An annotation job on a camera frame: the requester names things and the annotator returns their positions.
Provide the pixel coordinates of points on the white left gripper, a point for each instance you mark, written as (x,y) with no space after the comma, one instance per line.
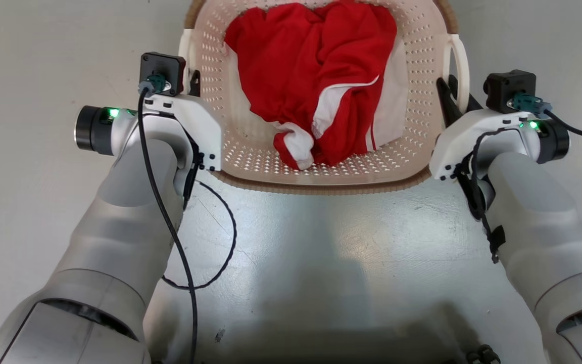
(200,121)

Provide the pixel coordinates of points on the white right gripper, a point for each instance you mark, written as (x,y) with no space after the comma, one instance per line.
(465,132)

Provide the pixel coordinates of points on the cream perforated plastic laundry basket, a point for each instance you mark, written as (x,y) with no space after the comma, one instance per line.
(250,151)

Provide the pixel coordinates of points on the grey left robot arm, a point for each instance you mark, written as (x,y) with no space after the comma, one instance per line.
(119,227)

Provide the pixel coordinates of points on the black robot base connectors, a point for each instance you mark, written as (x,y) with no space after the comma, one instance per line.
(482,355)

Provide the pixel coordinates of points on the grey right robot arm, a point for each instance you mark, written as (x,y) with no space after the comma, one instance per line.
(538,222)

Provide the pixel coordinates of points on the red garment with white trim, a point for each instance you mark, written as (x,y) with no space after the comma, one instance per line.
(296,65)

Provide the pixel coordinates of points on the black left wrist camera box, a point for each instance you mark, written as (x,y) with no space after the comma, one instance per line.
(162,65)

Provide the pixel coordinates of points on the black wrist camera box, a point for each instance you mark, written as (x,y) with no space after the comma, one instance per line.
(505,88)
(162,65)

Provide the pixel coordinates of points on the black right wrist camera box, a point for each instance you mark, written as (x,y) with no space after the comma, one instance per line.
(505,88)

